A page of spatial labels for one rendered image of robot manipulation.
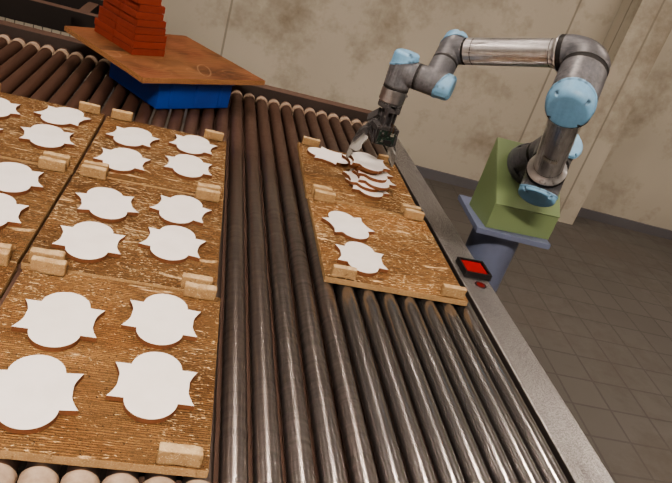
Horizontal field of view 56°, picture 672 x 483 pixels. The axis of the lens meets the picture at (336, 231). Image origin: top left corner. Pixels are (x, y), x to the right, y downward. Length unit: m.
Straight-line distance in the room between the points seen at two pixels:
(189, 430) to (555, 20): 4.49
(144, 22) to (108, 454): 1.61
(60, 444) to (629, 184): 5.28
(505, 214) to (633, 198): 3.77
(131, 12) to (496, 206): 1.35
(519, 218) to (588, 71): 0.68
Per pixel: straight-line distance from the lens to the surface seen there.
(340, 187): 1.87
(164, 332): 1.10
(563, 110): 1.65
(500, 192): 2.14
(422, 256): 1.62
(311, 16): 4.73
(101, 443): 0.93
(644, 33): 5.11
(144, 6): 2.24
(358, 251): 1.51
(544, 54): 1.78
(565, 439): 1.29
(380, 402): 1.13
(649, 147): 5.73
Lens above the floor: 1.62
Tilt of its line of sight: 26 degrees down
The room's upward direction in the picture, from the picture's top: 18 degrees clockwise
